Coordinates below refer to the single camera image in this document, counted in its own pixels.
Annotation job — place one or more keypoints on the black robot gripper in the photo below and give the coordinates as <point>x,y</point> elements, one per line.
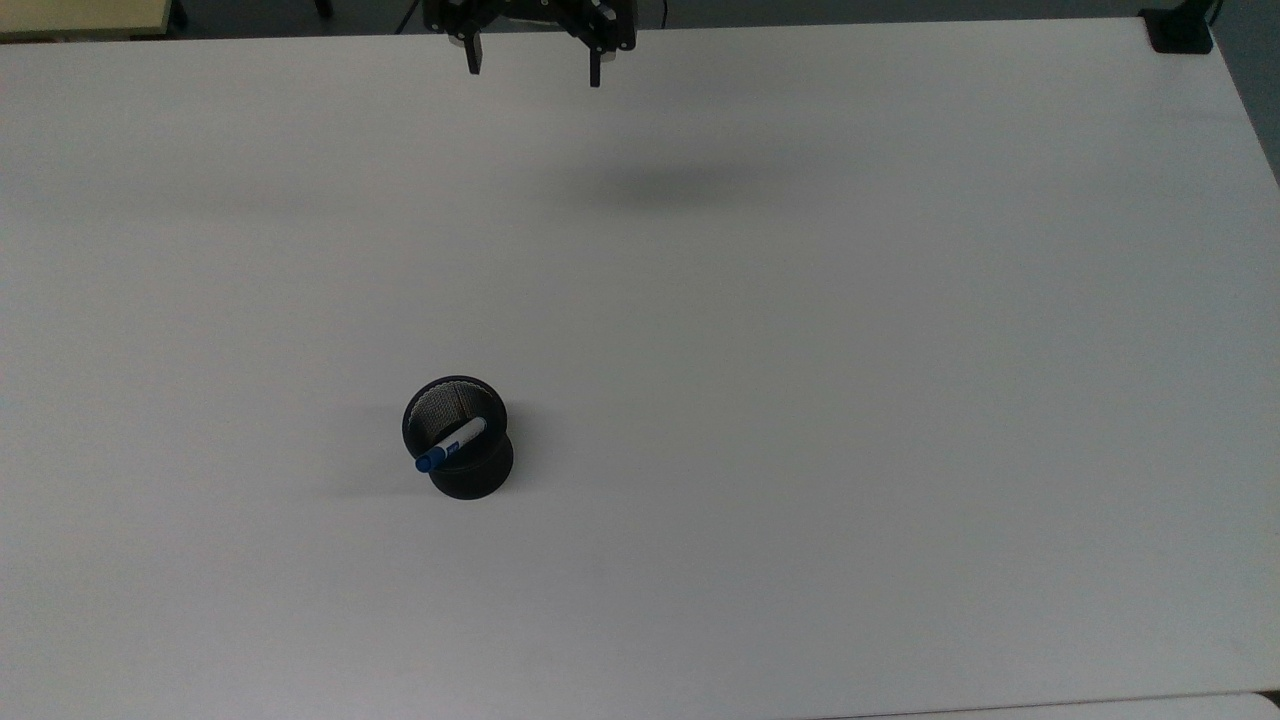
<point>600,20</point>

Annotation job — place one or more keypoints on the black mesh pen holder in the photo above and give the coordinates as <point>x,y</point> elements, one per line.
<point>475,480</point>

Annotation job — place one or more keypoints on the black table clamp block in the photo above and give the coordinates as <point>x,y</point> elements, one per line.
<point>1178,32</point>

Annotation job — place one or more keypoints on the light wooden table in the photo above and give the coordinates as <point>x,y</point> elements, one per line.
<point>80,15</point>

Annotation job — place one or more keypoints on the blue and white marker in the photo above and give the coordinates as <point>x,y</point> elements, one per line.
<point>452,445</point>

